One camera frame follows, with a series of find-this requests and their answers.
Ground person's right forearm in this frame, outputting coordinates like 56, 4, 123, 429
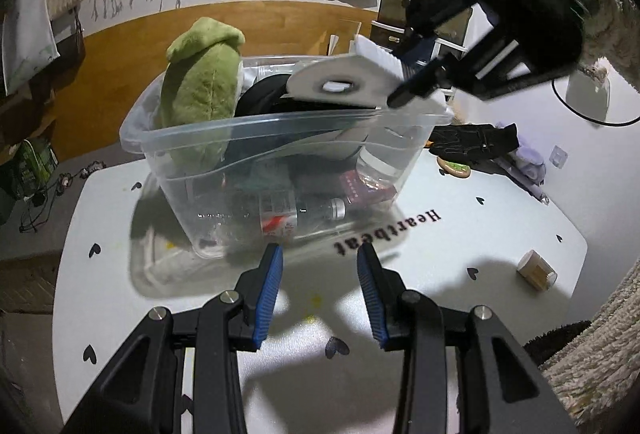
545, 0, 640, 92

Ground black glove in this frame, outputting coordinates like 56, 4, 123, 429
429, 123, 521, 163

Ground white comb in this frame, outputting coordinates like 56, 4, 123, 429
286, 35, 448, 111

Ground tangled floor cable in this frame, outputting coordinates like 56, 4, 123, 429
20, 159, 103, 235

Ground white frame drawer unit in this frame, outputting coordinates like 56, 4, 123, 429
372, 19, 471, 65

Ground round clear bottle white cap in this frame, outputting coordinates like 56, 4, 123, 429
356, 141, 403, 180

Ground white wooden desk rack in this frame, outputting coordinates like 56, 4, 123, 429
327, 22, 371, 58

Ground purple cloth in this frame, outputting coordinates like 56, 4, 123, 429
515, 147, 548, 182

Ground green plush toy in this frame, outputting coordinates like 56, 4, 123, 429
159, 17, 247, 180

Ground grey slim rod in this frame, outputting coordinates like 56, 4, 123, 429
500, 159, 548, 205

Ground large clear plastic bottle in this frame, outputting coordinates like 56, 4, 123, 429
197, 191, 347, 245

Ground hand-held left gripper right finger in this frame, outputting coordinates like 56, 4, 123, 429
357, 241, 578, 434

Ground clear plastic storage container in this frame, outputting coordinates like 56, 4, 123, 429
119, 54, 453, 261

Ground small toothpick holder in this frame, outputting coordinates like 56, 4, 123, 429
516, 250, 558, 292

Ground clear wall pouch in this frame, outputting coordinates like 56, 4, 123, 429
575, 59, 611, 82

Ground red box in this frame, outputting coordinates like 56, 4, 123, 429
340, 169, 396, 205

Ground beige fleece robe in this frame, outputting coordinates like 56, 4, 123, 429
540, 259, 640, 434

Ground dark cloth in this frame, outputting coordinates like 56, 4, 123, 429
522, 321, 593, 367

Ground glass fish tank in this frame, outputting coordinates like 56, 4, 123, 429
377, 0, 473, 50

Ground green printed box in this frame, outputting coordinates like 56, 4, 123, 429
0, 139, 58, 200

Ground white tote bag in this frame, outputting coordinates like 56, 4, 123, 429
2, 0, 61, 98

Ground dark storage shelf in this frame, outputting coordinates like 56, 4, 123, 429
0, 0, 86, 165

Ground black cable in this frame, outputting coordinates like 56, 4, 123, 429
550, 74, 640, 127

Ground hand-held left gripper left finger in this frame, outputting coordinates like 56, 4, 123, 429
62, 244, 285, 434

